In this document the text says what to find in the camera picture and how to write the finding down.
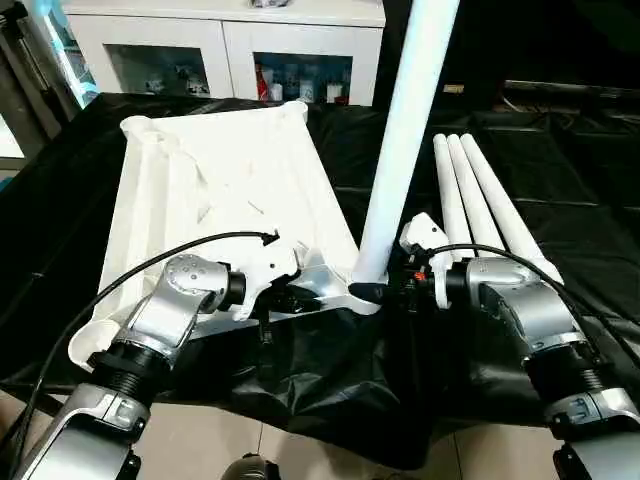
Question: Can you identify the dark round robot base part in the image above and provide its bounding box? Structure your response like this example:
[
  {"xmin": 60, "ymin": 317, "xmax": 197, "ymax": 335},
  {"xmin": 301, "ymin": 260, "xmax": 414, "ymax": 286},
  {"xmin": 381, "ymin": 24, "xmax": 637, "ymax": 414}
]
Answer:
[{"xmin": 225, "ymin": 456, "xmax": 281, "ymax": 480}]

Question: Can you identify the white plastic table top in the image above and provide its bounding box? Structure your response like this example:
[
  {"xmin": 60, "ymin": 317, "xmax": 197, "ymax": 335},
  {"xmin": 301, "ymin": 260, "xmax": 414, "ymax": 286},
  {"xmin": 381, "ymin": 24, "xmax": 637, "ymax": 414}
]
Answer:
[{"xmin": 67, "ymin": 100, "xmax": 388, "ymax": 374}]

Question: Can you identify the black table mat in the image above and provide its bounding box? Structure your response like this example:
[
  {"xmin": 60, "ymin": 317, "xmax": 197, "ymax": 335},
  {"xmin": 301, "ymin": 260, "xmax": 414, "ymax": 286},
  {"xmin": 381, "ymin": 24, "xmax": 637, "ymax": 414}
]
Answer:
[{"xmin": 0, "ymin": 92, "xmax": 640, "ymax": 471}]

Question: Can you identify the white plastic table leg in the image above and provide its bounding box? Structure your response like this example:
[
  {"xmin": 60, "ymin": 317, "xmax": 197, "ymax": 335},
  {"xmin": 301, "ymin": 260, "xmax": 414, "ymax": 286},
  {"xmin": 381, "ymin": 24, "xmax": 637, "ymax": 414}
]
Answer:
[
  {"xmin": 432, "ymin": 135, "xmax": 473, "ymax": 263},
  {"xmin": 446, "ymin": 133, "xmax": 513, "ymax": 261},
  {"xmin": 460, "ymin": 133, "xmax": 564, "ymax": 287},
  {"xmin": 352, "ymin": 0, "xmax": 462, "ymax": 287}
]

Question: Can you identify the white glass-door cabinet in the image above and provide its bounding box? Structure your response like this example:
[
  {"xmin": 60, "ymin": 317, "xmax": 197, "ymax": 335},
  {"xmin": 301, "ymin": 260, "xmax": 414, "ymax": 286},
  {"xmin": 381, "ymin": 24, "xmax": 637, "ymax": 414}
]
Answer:
[{"xmin": 60, "ymin": 0, "xmax": 387, "ymax": 107}]

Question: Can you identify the black low cabinet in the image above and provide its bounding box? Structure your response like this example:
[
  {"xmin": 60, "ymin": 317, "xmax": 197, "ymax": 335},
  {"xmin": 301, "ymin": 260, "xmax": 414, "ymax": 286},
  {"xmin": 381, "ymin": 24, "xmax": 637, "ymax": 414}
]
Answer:
[{"xmin": 384, "ymin": 0, "xmax": 640, "ymax": 109}]

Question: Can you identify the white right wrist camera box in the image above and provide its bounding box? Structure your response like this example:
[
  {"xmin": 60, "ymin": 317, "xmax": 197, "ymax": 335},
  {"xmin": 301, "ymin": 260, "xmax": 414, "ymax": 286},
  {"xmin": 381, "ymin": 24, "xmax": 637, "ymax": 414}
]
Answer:
[{"xmin": 399, "ymin": 212, "xmax": 455, "ymax": 307}]

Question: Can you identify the blue lit glass case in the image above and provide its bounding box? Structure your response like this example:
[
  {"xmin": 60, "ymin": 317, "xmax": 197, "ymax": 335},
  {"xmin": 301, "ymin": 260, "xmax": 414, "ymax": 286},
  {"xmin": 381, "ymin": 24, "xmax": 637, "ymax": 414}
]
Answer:
[{"xmin": 20, "ymin": 0, "xmax": 99, "ymax": 109}]

